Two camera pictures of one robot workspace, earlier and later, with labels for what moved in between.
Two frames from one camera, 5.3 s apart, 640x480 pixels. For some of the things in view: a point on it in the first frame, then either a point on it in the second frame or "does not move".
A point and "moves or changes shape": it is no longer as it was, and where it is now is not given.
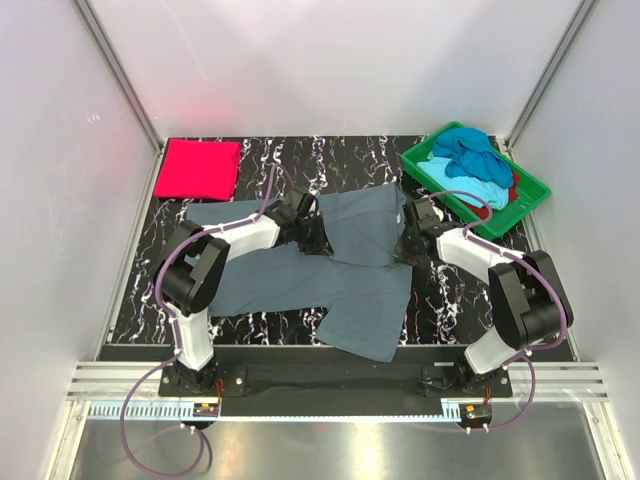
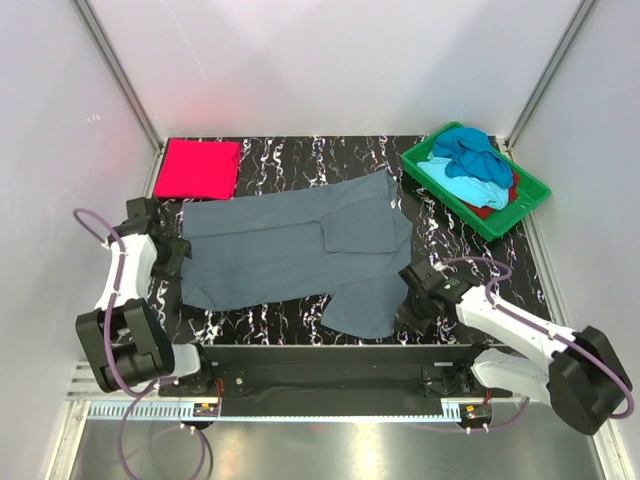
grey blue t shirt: (362, 286) moves or changes shape
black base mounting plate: (335, 371) does not move
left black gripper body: (310, 236) -> (171, 256)
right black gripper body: (406, 250) -> (413, 313)
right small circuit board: (476, 413) does not move
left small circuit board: (205, 409) does not move
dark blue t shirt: (472, 156) does not move
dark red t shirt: (483, 211) does not move
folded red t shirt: (204, 169) does not move
